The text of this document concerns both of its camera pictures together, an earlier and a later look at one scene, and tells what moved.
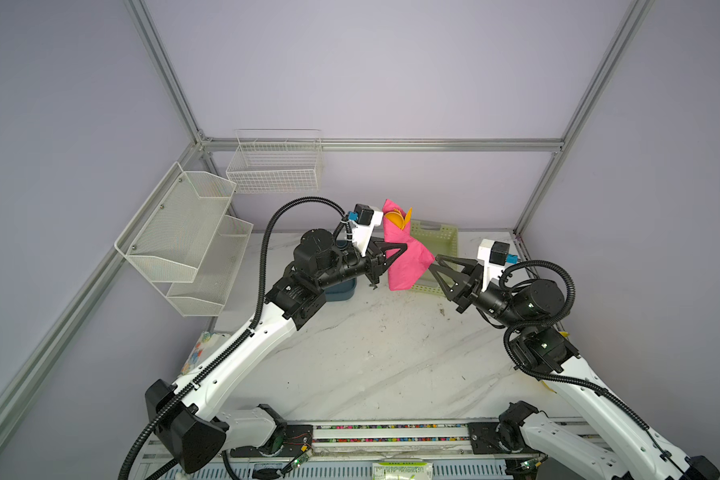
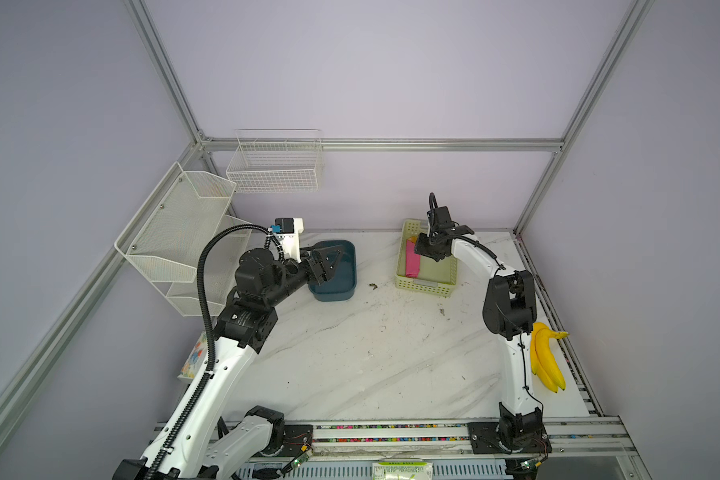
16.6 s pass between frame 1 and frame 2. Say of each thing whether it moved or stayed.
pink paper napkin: moved
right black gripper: moved
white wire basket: stayed
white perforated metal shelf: stayed
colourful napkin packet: stayed
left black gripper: moved
